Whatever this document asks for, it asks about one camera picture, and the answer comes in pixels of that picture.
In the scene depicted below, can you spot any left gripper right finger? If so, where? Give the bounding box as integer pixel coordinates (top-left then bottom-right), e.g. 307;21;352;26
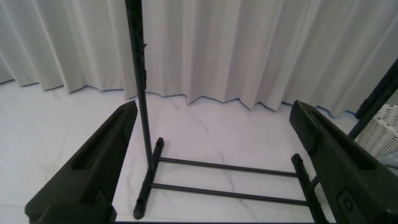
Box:
289;100;398;224

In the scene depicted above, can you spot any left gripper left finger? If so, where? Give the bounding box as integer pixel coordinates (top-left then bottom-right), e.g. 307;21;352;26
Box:
24;100;139;224

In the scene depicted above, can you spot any white laundry basket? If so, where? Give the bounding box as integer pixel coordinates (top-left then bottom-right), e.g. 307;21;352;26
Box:
354;104;398;159

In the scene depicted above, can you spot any black clothes rack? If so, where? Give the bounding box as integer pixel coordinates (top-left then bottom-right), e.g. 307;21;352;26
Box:
124;0;398;224

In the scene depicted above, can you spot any white curtain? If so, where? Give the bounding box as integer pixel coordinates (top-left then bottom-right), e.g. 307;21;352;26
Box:
0;0;398;119

